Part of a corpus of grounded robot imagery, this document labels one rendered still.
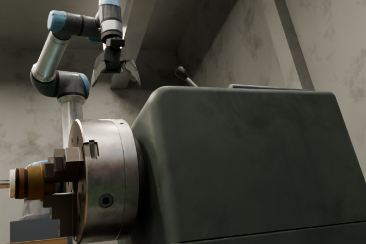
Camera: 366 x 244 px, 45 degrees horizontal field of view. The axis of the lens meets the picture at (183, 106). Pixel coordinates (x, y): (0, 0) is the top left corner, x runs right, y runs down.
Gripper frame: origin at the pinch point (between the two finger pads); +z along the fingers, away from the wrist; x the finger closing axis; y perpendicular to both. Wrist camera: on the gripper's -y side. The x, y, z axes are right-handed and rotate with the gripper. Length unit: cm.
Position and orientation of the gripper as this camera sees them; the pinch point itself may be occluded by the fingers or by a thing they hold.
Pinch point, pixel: (116, 86)
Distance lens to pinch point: 140.6
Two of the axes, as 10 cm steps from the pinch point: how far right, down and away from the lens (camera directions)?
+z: 1.3, 9.1, -4.0
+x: -9.6, 0.1, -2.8
